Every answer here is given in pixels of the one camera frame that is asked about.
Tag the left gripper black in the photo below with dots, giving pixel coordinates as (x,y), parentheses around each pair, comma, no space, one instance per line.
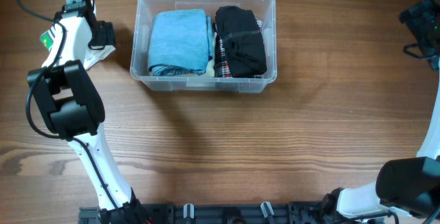
(109,37)

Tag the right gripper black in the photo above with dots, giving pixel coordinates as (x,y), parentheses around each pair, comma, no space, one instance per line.
(416,16)

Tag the white printed shirt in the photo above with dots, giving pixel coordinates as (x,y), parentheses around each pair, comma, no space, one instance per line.
(91,56)

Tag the blue jeans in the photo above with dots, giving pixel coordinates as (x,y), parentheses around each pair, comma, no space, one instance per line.
(181,43)

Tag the cream cloth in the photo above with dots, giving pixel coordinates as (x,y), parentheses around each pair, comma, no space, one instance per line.
(210,72)

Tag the plaid shirt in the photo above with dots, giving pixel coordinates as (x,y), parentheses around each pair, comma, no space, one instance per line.
(221,67)

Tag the black garment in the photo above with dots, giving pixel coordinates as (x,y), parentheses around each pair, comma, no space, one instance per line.
(241,33)

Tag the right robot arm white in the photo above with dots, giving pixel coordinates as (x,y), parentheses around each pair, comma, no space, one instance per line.
(403,186)

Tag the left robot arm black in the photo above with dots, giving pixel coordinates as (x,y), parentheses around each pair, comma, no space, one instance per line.
(73,110)

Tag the clear plastic storage bin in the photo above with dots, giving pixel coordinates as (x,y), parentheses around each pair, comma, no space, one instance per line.
(264,10)

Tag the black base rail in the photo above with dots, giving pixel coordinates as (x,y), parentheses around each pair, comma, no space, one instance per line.
(289,213)

